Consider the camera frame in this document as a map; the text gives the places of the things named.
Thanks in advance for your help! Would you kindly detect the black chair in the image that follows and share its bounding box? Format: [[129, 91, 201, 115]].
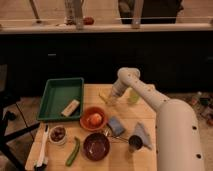
[[0, 64, 40, 171]]

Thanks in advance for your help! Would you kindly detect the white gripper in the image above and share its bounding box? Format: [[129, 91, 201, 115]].
[[106, 79, 128, 106]]

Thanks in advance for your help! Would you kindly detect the grey folded cloth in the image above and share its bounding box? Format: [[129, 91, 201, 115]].
[[133, 122, 153, 150]]

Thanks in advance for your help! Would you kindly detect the beige rectangular block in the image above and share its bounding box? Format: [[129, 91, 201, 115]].
[[61, 99, 80, 117]]

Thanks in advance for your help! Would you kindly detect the orange bowl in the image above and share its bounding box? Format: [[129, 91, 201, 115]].
[[80, 106, 108, 132]]

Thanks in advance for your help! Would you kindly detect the red object on ledge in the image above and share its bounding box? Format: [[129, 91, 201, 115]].
[[83, 17, 94, 25]]

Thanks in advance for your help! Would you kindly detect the yellow banana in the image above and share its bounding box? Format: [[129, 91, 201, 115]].
[[99, 92, 109, 104]]

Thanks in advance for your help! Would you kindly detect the white dish brush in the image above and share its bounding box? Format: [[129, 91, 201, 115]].
[[34, 125, 49, 169]]

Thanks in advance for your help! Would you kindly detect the blue sponge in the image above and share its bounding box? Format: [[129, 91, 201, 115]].
[[108, 116, 125, 137]]

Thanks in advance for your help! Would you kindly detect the dark purple bowl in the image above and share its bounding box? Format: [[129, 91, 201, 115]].
[[83, 133, 110, 161]]

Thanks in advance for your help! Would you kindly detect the white cup with grapes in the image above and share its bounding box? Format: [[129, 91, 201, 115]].
[[49, 125, 67, 145]]

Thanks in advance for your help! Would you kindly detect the green plastic tray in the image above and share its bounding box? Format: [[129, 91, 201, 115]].
[[37, 78, 84, 122]]

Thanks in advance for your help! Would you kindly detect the metal measuring cup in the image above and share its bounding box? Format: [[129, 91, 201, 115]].
[[104, 131, 143, 153]]

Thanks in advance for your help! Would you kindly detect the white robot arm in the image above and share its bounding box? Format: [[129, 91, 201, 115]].
[[109, 67, 205, 171]]

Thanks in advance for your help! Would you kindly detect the red apple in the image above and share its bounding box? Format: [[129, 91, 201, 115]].
[[89, 113, 102, 126]]

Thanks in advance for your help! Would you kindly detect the green cucumber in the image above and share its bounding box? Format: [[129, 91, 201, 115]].
[[65, 137, 80, 167]]

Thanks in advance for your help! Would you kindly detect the green plastic cup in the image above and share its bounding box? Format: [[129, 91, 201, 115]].
[[128, 89, 140, 105]]

